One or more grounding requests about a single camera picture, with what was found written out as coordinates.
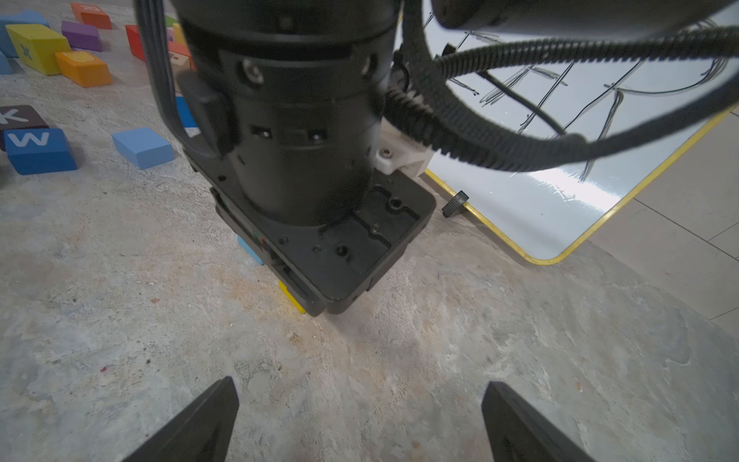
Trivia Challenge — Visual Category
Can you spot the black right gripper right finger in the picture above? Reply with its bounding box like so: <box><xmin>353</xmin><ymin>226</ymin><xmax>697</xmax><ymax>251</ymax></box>
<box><xmin>481</xmin><ymin>381</ymin><xmax>594</xmax><ymax>462</ymax></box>

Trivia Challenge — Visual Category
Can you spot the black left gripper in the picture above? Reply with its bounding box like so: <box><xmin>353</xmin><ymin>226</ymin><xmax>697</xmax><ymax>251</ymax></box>
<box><xmin>186</xmin><ymin>155</ymin><xmax>436</xmax><ymax>317</ymax></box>

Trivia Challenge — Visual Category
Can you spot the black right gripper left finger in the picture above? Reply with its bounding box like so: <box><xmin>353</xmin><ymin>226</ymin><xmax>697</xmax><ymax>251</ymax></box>
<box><xmin>124</xmin><ymin>377</ymin><xmax>240</xmax><ymax>461</ymax></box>

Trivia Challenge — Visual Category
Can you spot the yellow block E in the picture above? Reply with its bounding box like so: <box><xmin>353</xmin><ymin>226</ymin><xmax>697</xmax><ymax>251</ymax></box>
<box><xmin>278</xmin><ymin>281</ymin><xmax>306</xmax><ymax>314</ymax></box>

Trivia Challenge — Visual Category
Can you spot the light blue block P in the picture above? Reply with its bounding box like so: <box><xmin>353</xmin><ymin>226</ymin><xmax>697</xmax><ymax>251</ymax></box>
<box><xmin>238</xmin><ymin>236</ymin><xmax>264</xmax><ymax>266</ymax></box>

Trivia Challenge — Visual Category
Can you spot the blue wedge block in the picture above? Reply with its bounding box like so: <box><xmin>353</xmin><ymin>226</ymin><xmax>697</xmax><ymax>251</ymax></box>
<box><xmin>175</xmin><ymin>94</ymin><xmax>197</xmax><ymax>128</ymax></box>

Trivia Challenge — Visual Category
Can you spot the light blue plain block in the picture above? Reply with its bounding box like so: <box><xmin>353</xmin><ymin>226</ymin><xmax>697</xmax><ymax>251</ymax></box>
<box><xmin>112</xmin><ymin>127</ymin><xmax>175</xmax><ymax>169</ymax></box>

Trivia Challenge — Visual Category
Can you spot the red plain block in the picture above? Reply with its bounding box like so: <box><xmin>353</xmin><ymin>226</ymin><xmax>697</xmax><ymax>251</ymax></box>
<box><xmin>125</xmin><ymin>25</ymin><xmax>145</xmax><ymax>62</ymax></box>

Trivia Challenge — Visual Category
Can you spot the blue block W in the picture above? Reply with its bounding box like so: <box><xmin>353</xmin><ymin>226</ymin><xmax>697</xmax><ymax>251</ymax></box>
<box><xmin>4</xmin><ymin>128</ymin><xmax>78</xmax><ymax>175</ymax></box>

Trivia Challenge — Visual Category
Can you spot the purple plain block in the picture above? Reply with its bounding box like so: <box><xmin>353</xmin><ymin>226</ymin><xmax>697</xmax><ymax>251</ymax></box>
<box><xmin>61</xmin><ymin>20</ymin><xmax>103</xmax><ymax>52</ymax></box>

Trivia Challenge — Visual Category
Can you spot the orange block far left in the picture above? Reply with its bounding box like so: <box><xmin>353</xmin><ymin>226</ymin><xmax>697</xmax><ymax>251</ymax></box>
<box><xmin>70</xmin><ymin>3</ymin><xmax>113</xmax><ymax>30</ymax></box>

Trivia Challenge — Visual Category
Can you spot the dark brown block K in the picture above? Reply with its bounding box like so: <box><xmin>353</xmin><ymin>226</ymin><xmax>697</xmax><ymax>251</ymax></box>
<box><xmin>0</xmin><ymin>105</ymin><xmax>49</xmax><ymax>151</ymax></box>

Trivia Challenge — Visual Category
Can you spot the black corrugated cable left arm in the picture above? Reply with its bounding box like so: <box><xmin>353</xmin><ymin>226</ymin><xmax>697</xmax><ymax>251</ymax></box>
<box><xmin>383</xmin><ymin>0</ymin><xmax>739</xmax><ymax>173</ymax></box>

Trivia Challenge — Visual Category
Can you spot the white board yellow frame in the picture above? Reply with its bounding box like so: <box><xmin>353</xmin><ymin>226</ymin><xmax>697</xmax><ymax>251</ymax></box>
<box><xmin>397</xmin><ymin>0</ymin><xmax>739</xmax><ymax>267</ymax></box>

